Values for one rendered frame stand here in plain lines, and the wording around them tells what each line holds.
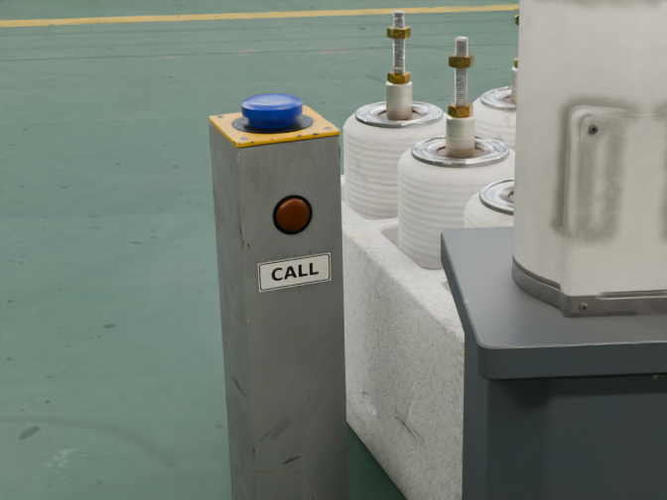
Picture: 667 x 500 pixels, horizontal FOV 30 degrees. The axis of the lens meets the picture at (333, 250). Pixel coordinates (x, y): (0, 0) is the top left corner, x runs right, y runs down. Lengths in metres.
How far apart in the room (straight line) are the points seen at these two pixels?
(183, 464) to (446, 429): 0.26
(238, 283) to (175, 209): 0.80
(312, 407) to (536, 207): 0.34
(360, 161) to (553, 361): 0.53
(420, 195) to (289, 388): 0.19
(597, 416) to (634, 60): 0.16
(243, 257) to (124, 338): 0.48
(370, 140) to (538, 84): 0.49
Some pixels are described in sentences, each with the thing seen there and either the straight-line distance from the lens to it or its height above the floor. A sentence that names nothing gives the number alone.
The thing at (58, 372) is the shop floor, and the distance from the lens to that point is 1.22.
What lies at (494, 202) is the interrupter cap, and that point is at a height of 0.25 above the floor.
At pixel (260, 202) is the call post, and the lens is 0.79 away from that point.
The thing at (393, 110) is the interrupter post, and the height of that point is 0.26.
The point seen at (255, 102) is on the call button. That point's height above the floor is 0.33.
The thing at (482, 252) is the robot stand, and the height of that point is 0.30.
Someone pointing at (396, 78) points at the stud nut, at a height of 0.29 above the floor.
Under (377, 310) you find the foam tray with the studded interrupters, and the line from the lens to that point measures 0.96.
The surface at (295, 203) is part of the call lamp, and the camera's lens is 0.80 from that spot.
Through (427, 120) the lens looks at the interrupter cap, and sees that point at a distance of 1.04.
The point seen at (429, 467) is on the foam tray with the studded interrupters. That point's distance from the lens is 0.92.
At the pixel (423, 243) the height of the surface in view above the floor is 0.19.
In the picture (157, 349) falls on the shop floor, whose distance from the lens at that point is 1.24.
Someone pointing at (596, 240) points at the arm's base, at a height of 0.34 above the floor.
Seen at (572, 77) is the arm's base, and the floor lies 0.41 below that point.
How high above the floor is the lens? 0.53
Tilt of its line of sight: 21 degrees down
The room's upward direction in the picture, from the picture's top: 1 degrees counter-clockwise
